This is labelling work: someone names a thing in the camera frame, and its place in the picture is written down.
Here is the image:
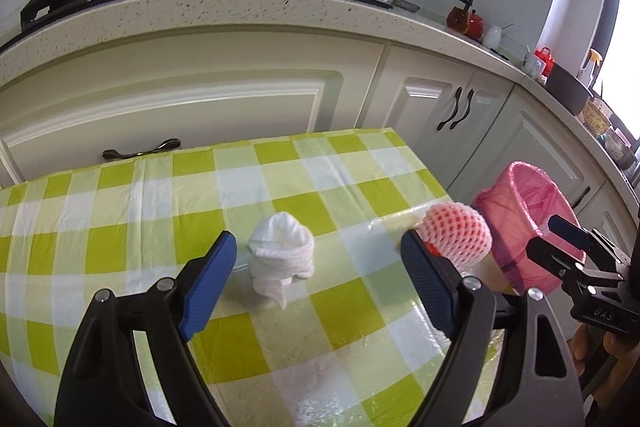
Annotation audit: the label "yellow woven basket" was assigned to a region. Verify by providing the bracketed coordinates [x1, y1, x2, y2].
[582, 100, 611, 138]

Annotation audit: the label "pink lined trash bin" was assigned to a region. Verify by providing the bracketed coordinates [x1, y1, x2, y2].
[472, 161, 586, 295]

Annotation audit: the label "black drawer handle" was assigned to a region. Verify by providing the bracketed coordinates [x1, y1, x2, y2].
[102, 137, 182, 162]

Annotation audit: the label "green white checkered tablecloth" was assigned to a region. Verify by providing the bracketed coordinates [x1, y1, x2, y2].
[1, 129, 448, 426]

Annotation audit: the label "person's right hand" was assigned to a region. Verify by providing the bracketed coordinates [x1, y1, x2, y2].
[568, 324, 639, 426]

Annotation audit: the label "black cabinet handle left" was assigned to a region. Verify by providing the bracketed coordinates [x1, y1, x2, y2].
[436, 87, 463, 132]

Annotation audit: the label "white kitchen cabinets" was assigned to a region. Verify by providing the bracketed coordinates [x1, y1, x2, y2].
[1, 30, 638, 249]

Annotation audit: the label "red small container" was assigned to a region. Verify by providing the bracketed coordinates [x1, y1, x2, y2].
[534, 46, 554, 77]

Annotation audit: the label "red fruit in foam net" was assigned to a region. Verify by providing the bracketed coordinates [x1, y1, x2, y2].
[416, 202, 492, 272]

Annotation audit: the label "black cabinet handle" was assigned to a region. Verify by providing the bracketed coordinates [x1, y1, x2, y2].
[436, 87, 463, 132]
[448, 89, 475, 131]

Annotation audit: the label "white crumpled tissue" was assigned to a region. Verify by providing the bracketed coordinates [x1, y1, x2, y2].
[247, 211, 314, 309]

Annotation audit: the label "white cup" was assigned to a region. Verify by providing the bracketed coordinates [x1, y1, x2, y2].
[482, 25, 511, 51]

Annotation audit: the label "black cabinet handle right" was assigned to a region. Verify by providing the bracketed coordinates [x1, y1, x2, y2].
[448, 89, 475, 131]

